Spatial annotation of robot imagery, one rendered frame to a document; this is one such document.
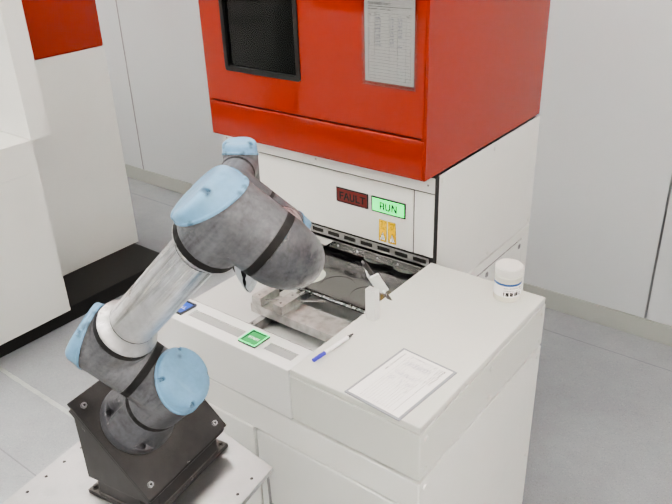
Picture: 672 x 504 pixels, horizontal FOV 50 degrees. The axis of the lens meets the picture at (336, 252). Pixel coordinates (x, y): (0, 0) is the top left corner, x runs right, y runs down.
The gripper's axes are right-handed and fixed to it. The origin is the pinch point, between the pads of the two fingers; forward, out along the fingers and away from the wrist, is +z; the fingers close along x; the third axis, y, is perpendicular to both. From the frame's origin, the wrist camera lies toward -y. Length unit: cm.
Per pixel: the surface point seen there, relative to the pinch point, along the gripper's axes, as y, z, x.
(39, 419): 6, 111, 138
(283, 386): -4.0, 19.9, -13.2
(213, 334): -3.4, 14.7, 9.8
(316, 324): 24.0, 22.6, -0.2
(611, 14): 207, -32, -9
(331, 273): 46, 21, 12
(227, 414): -4.1, 38.1, 7.5
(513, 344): 39, 18, -50
